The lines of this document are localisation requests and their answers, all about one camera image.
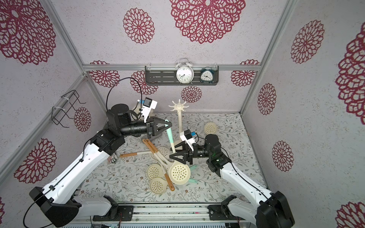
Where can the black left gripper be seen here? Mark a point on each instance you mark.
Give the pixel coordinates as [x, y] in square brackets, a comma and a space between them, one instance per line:
[154, 130]

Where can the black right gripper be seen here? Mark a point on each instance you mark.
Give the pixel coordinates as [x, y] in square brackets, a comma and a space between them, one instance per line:
[190, 152]

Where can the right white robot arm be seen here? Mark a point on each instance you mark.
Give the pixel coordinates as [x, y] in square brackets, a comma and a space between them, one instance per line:
[242, 185]

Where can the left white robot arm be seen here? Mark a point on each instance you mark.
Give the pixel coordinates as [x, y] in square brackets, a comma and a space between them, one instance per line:
[56, 199]

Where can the cream utensil rack stand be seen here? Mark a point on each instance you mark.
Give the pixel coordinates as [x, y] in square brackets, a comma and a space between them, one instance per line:
[179, 107]

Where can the white alarm clock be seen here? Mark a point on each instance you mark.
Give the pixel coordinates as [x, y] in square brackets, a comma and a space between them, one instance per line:
[184, 71]

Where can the flag print rolled pouch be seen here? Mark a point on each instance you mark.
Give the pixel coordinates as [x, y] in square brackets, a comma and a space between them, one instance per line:
[112, 159]

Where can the teal alarm clock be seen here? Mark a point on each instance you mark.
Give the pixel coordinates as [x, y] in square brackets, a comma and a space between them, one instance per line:
[207, 75]

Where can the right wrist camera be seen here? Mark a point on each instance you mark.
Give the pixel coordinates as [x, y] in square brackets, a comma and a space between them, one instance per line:
[189, 138]

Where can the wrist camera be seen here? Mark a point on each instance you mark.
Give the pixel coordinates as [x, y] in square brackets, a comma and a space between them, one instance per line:
[147, 106]
[189, 138]

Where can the cream skimmer brown handle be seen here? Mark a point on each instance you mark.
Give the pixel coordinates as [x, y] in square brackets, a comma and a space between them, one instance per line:
[164, 151]

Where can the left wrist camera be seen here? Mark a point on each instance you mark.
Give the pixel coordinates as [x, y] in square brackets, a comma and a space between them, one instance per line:
[147, 106]

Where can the cream skimmer orange handle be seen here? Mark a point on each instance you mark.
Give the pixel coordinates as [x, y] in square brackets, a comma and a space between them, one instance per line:
[134, 154]

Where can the cream skimmer wooden handle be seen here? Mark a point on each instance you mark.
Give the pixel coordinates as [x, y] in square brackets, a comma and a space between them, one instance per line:
[157, 173]

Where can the grey wall shelf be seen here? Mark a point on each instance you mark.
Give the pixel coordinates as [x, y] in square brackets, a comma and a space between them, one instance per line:
[168, 78]

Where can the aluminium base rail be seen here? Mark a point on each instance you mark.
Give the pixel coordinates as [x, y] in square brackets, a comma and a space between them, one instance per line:
[158, 213]

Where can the black wire wall rack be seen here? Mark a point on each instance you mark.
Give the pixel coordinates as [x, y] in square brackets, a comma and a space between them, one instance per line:
[68, 100]

